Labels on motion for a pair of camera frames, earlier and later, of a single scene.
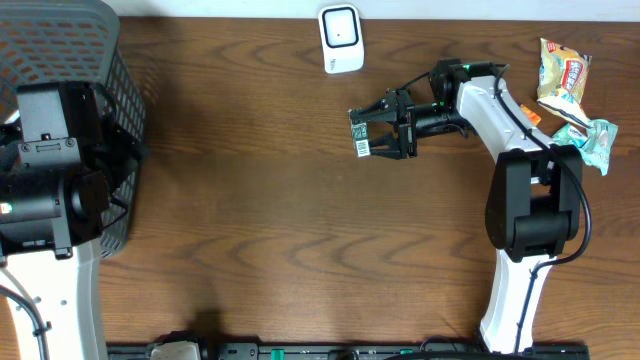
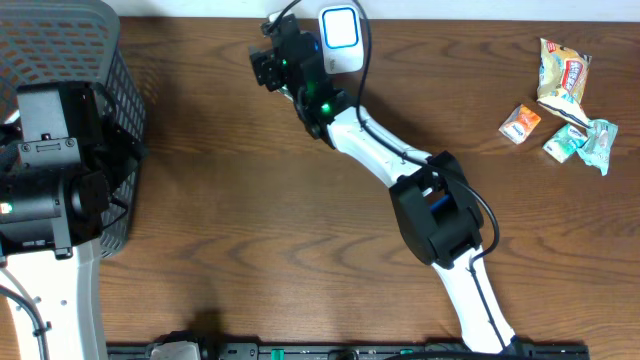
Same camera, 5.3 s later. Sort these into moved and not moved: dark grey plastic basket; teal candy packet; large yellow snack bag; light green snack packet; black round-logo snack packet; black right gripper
Moved: black right gripper; black round-logo snack packet
Not moved: dark grey plastic basket; large yellow snack bag; teal candy packet; light green snack packet
